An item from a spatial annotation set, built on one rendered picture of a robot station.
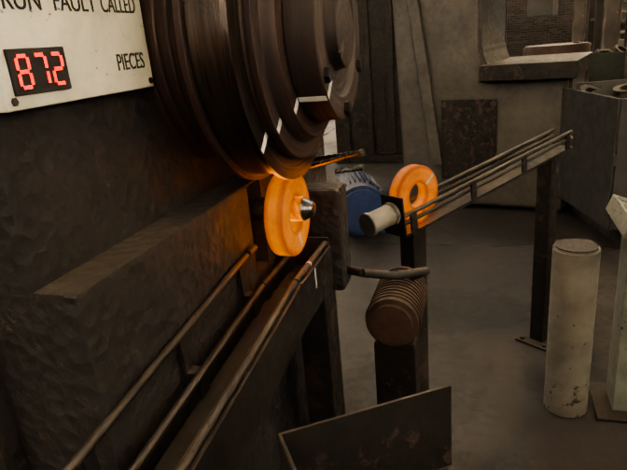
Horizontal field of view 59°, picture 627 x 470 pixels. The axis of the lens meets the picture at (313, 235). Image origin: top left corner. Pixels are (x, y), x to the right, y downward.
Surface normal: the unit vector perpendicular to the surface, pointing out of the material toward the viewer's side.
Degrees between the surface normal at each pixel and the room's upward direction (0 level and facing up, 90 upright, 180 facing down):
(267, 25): 87
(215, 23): 86
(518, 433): 0
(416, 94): 90
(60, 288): 0
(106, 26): 90
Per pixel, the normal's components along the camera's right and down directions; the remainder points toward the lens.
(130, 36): 0.96, 0.02
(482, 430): -0.08, -0.94
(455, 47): -0.51, 0.33
